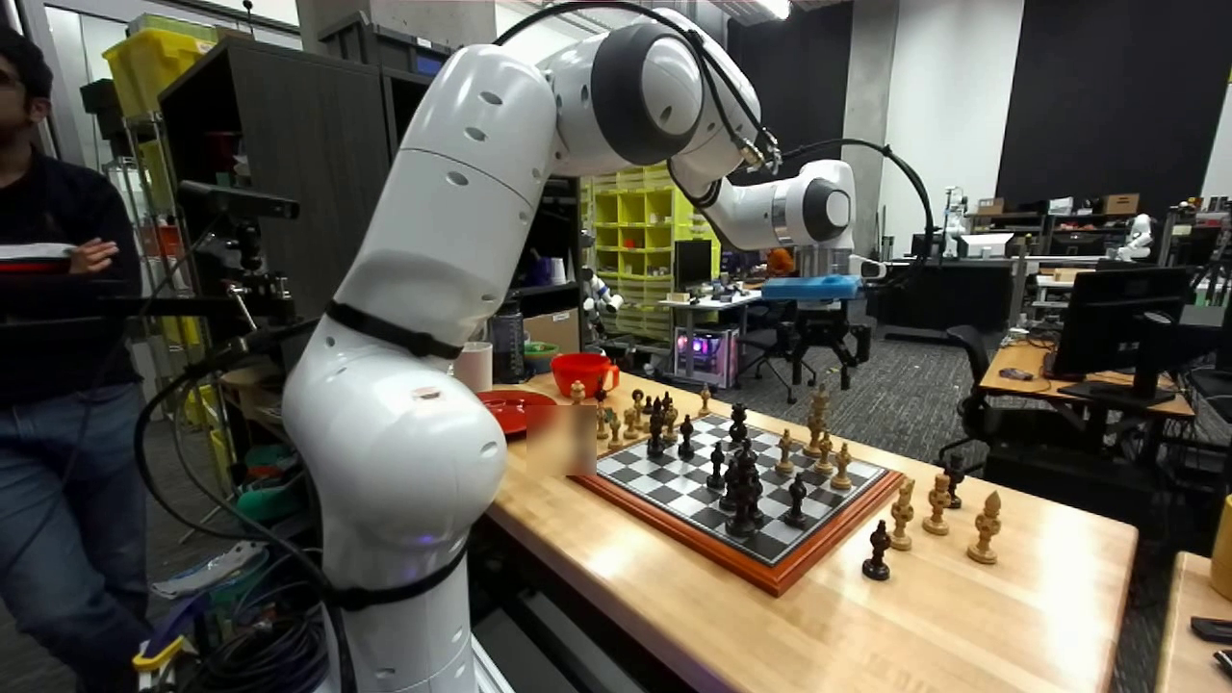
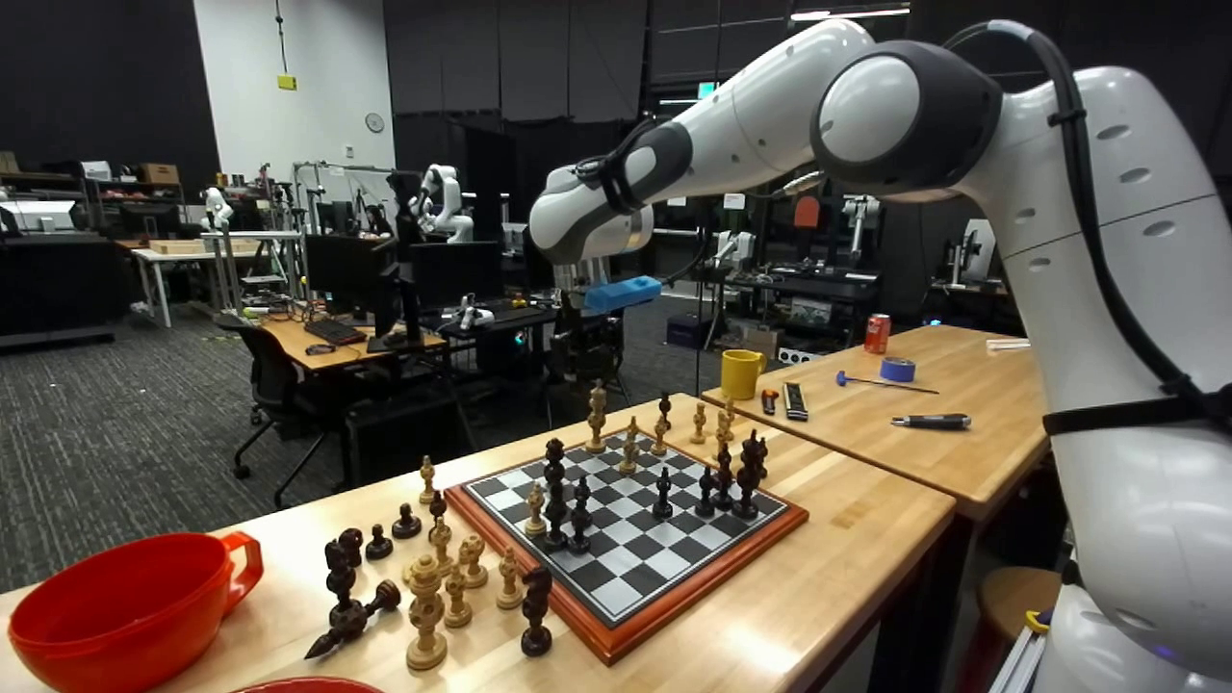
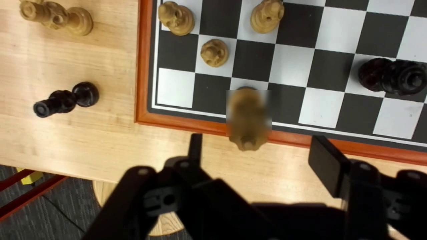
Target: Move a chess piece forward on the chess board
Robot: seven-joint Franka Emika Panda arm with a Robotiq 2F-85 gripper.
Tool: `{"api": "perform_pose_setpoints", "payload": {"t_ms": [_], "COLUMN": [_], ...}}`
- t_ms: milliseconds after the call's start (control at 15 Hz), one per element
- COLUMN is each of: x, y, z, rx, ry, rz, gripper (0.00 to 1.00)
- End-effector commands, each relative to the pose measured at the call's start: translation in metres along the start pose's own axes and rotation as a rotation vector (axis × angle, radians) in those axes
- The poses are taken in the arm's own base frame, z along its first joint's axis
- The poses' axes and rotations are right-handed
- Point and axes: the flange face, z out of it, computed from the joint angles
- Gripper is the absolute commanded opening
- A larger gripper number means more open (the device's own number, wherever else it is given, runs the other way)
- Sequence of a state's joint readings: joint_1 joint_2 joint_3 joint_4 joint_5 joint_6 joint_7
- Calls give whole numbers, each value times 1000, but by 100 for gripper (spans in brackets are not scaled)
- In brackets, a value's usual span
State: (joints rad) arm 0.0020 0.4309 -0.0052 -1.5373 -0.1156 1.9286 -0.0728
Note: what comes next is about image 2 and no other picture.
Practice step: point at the wooden framed chess board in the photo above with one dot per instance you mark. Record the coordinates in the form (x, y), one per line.
(631, 562)

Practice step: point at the cluttered background workbench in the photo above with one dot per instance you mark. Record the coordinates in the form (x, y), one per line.
(823, 281)

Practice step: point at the dark wooden chess piece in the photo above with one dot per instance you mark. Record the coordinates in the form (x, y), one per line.
(708, 495)
(555, 526)
(723, 476)
(343, 572)
(380, 544)
(406, 519)
(581, 514)
(663, 495)
(555, 462)
(388, 594)
(536, 618)
(436, 501)
(753, 465)
(663, 408)

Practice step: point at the white work table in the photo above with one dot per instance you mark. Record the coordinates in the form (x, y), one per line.
(193, 251)

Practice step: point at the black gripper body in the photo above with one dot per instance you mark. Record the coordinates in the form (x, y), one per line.
(570, 302)

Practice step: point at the tall light wooden king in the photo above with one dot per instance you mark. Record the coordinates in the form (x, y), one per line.
(600, 433)

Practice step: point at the light wooden chess piece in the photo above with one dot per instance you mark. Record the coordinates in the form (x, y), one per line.
(631, 449)
(428, 477)
(457, 598)
(726, 426)
(425, 621)
(536, 508)
(700, 421)
(442, 540)
(470, 559)
(660, 449)
(509, 584)

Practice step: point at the black office chair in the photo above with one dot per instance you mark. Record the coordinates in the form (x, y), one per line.
(276, 385)

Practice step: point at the wooden office desk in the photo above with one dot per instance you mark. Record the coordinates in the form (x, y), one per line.
(289, 342)

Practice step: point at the black keyboard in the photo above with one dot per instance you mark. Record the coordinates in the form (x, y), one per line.
(334, 333)

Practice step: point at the round wall clock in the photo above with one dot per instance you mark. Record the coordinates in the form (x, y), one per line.
(377, 119)

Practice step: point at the black long cabinet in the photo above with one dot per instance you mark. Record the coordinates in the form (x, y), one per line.
(61, 281)

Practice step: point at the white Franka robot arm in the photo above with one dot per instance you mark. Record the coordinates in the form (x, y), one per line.
(1157, 256)

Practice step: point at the black marker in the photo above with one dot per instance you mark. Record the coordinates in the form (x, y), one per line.
(932, 421)

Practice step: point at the yellow wall sign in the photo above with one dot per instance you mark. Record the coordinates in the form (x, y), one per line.
(287, 82)

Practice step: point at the black computer monitor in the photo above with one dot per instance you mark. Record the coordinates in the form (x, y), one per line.
(343, 272)
(457, 272)

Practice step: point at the yellow cup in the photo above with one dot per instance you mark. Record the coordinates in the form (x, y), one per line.
(740, 374)

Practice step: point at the orange cup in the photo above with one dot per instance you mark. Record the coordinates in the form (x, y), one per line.
(878, 333)

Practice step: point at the small blue block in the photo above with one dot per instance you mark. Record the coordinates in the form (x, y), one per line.
(898, 372)

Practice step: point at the red plastic mug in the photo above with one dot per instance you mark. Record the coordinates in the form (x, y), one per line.
(117, 618)

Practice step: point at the wooden side table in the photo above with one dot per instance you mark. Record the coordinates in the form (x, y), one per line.
(898, 454)

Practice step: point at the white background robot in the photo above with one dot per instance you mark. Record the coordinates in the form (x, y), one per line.
(445, 202)

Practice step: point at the round wooden stool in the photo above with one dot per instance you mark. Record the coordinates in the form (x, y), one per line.
(1023, 598)

